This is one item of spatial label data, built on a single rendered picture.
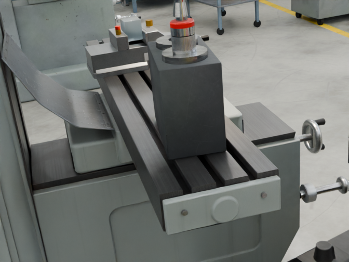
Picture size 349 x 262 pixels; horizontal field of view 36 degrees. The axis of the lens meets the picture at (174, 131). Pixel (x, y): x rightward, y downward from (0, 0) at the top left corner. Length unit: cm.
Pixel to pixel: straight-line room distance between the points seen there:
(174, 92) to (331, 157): 222
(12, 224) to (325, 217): 159
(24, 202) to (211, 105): 64
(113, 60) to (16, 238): 57
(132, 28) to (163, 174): 71
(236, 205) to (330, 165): 211
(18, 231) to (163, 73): 68
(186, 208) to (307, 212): 173
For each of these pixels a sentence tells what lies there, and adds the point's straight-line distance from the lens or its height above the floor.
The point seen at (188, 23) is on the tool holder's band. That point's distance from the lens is 102.
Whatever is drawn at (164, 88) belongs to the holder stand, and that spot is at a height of 112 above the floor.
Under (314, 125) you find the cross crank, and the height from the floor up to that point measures 72.
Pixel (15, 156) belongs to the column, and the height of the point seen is 87.
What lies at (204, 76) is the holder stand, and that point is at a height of 113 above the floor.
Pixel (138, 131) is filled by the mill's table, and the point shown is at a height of 97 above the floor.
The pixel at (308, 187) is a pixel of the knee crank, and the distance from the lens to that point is 173.
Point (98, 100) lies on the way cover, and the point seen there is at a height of 89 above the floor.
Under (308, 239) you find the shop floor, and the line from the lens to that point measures 248.
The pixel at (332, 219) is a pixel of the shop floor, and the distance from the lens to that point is 263.
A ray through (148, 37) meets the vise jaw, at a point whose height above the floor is 106.
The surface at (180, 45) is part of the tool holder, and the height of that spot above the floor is 118.
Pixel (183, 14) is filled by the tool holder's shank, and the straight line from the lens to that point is 102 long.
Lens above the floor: 145
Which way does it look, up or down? 24 degrees down
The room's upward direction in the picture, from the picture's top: 6 degrees counter-clockwise
